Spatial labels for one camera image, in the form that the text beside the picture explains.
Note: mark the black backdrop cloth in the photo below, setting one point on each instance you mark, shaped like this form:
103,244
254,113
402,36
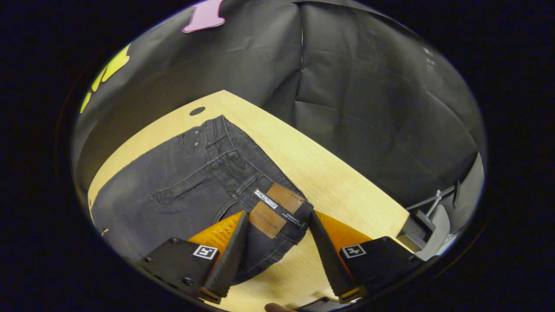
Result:
347,108

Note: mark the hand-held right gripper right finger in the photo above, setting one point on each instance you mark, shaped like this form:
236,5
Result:
331,260

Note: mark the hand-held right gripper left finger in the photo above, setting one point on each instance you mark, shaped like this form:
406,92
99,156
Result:
225,264

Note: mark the dark jeans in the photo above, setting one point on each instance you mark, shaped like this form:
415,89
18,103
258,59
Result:
182,182

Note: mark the grey metal stand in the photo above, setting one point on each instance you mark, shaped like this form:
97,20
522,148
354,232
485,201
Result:
433,199

